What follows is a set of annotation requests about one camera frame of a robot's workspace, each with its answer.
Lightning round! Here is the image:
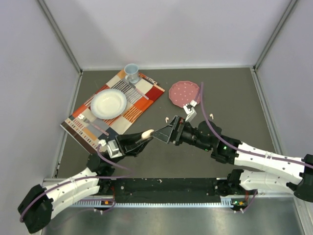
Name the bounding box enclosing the purple cable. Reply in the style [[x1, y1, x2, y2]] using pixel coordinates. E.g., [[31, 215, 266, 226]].
[[195, 82, 313, 213], [20, 144, 136, 222]]

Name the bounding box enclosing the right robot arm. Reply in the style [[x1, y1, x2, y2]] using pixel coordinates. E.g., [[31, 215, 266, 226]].
[[151, 116, 313, 202]]

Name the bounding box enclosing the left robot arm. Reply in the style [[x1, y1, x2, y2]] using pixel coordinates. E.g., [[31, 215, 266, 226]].
[[18, 129, 154, 234]]

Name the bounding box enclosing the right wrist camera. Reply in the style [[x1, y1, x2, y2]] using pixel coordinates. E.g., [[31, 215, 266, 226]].
[[183, 100, 198, 122]]

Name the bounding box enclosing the knife with pink handle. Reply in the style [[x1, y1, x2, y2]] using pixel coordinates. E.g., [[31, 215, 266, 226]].
[[122, 79, 149, 100]]

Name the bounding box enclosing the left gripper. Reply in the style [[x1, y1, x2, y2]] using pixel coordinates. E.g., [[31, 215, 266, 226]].
[[108, 131, 153, 167]]

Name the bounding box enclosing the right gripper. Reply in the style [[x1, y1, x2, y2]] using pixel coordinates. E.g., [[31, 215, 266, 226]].
[[151, 116, 212, 152]]

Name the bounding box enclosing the pink dotted plate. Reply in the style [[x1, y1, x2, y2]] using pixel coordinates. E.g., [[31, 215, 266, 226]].
[[169, 81, 200, 108]]

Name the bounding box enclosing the white bowl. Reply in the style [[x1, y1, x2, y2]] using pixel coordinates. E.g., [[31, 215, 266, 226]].
[[90, 89, 127, 119]]

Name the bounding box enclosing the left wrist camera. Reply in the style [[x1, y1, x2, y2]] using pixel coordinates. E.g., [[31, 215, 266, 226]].
[[98, 140, 123, 159]]

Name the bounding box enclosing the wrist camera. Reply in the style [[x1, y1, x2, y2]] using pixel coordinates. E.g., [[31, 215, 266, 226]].
[[183, 100, 198, 122], [98, 140, 123, 159]]

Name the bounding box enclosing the beige earbuds charging case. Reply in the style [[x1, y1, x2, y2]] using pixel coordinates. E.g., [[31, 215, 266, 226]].
[[141, 129, 154, 140]]

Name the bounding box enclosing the light blue cup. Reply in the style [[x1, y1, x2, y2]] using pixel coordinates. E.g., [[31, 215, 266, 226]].
[[124, 64, 140, 84]]

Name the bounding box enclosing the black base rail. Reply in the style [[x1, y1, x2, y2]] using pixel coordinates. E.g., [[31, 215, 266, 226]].
[[111, 178, 233, 204]]

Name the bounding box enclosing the fork with pink handle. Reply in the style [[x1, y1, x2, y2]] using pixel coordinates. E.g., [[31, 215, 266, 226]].
[[78, 114, 109, 136]]

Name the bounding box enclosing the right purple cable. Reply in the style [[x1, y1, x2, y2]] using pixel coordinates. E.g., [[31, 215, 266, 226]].
[[195, 82, 313, 213]]

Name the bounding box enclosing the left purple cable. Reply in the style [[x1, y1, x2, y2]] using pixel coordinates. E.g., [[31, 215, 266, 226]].
[[20, 144, 136, 222]]

